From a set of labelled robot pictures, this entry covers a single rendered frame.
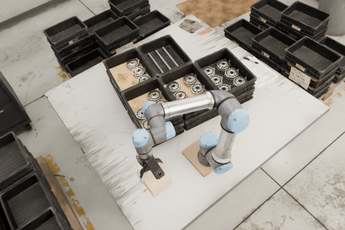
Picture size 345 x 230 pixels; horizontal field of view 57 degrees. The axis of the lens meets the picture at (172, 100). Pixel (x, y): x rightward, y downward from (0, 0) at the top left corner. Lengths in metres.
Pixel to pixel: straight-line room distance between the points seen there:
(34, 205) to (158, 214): 1.05
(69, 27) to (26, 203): 1.99
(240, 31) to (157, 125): 2.50
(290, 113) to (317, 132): 0.87
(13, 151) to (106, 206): 0.88
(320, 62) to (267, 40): 0.62
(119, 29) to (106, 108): 1.29
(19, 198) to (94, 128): 0.79
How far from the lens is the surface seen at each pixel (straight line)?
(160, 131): 1.42
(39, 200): 2.69
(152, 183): 1.65
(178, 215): 2.02
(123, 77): 2.55
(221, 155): 1.83
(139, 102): 2.34
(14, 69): 4.43
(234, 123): 1.56
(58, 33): 3.82
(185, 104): 1.55
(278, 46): 3.45
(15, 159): 2.84
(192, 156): 2.16
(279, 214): 2.83
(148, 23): 3.80
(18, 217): 2.71
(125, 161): 2.24
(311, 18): 3.70
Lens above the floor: 2.60
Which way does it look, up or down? 50 degrees down
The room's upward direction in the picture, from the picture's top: 8 degrees counter-clockwise
